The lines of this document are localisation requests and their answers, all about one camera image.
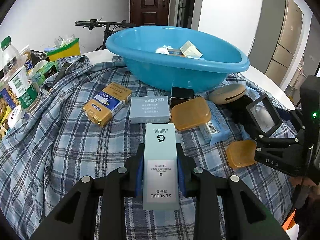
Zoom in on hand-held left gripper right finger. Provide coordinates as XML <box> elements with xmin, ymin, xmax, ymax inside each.
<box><xmin>176</xmin><ymin>144</ymin><xmax>290</xmax><ymax>240</ymax></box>

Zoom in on small blue box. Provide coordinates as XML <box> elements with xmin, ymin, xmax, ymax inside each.
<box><xmin>167</xmin><ymin>48</ymin><xmax>185</xmax><ymax>57</ymax></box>

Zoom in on tall pale teal box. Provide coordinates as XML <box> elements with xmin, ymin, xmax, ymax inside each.
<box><xmin>142</xmin><ymin>123</ymin><xmax>180</xmax><ymax>211</ymax></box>

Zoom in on beige oval case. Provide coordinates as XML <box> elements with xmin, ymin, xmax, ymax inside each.
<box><xmin>209</xmin><ymin>84</ymin><xmax>247</xmax><ymax>105</ymax></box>

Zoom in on blue plastic basin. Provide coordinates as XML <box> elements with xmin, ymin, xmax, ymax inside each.
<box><xmin>105</xmin><ymin>25</ymin><xmax>250</xmax><ymax>93</ymax></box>

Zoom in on black framed sliding door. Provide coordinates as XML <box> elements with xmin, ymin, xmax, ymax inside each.
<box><xmin>171</xmin><ymin>0</ymin><xmax>198</xmax><ymax>29</ymax></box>

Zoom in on dark wooden door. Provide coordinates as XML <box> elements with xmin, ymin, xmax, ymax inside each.
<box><xmin>130</xmin><ymin>0</ymin><xmax>172</xmax><ymax>27</ymax></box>

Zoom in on blue plaid shirt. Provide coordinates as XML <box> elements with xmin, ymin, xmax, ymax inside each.
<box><xmin>0</xmin><ymin>54</ymin><xmax>300</xmax><ymax>240</ymax></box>

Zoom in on light blue wipes pack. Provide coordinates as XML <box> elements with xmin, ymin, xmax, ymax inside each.
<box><xmin>199</xmin><ymin>102</ymin><xmax>232</xmax><ymax>146</ymax></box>
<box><xmin>244</xmin><ymin>86</ymin><xmax>262</xmax><ymax>103</ymax></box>

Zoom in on clear bottle with green cap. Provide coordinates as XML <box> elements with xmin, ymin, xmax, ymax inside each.
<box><xmin>0</xmin><ymin>36</ymin><xmax>42</xmax><ymax>114</ymax></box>

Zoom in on cream cardboard box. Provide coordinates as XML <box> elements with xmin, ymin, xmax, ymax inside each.
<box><xmin>180</xmin><ymin>41</ymin><xmax>203</xmax><ymax>58</ymax></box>

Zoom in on black strap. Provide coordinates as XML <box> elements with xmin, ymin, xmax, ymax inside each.
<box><xmin>51</xmin><ymin>62</ymin><xmax>72</xmax><ymax>85</ymax></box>

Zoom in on white green sachets bundle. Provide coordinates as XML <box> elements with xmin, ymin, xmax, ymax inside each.
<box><xmin>55</xmin><ymin>34</ymin><xmax>77</xmax><ymax>47</ymax></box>

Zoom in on black box with clear window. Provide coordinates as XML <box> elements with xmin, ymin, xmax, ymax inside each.
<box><xmin>246</xmin><ymin>94</ymin><xmax>283</xmax><ymax>140</ymax></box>

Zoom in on yellow plastic bin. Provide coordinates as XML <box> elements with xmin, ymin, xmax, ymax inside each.
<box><xmin>46</xmin><ymin>38</ymin><xmax>81</xmax><ymax>62</ymax></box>

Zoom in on small black box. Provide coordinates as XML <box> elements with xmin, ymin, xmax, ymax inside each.
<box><xmin>170</xmin><ymin>86</ymin><xmax>195</xmax><ymax>108</ymax></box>

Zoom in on small amber plastic case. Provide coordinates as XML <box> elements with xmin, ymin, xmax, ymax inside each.
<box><xmin>226</xmin><ymin>140</ymin><xmax>258</xmax><ymax>169</ymax></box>

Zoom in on champagne refrigerator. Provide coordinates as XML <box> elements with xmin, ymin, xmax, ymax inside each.
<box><xmin>249</xmin><ymin>0</ymin><xmax>304</xmax><ymax>90</ymax></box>

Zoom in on black plastic bag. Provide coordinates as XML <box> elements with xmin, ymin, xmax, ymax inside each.
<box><xmin>30</xmin><ymin>50</ymin><xmax>49</xmax><ymax>64</ymax></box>

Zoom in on large amber plastic case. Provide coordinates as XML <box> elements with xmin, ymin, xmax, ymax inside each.
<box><xmin>171</xmin><ymin>97</ymin><xmax>212</xmax><ymax>131</ymax></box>

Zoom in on gold blue cigarette pack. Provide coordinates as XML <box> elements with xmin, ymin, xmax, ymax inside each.
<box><xmin>82</xmin><ymin>82</ymin><xmax>132</xmax><ymax>127</ymax></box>

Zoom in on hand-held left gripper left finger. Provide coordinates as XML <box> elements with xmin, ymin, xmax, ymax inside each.
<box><xmin>30</xmin><ymin>142</ymin><xmax>145</xmax><ymax>240</ymax></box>

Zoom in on black bicycle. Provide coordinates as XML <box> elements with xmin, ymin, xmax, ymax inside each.
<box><xmin>75</xmin><ymin>19</ymin><xmax>137</xmax><ymax>52</ymax></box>

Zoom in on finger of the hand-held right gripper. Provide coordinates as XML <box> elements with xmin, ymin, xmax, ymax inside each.
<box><xmin>275</xmin><ymin>106</ymin><xmax>304</xmax><ymax>130</ymax></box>
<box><xmin>246</xmin><ymin>127</ymin><xmax>304</xmax><ymax>155</ymax></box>

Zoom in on grey blue cardboard box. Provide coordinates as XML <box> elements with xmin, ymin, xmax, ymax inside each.
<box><xmin>129</xmin><ymin>96</ymin><xmax>172</xmax><ymax>124</ymax></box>

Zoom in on person's right hand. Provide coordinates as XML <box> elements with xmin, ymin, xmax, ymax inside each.
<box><xmin>289</xmin><ymin>176</ymin><xmax>319</xmax><ymax>188</ymax></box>

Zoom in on pile of snack packets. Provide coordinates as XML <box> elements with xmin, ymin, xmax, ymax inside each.
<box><xmin>0</xmin><ymin>45</ymin><xmax>60</xmax><ymax>135</ymax></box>

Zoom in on hanging clothes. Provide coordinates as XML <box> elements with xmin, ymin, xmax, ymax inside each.
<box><xmin>296</xmin><ymin>55</ymin><xmax>306</xmax><ymax>80</ymax></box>

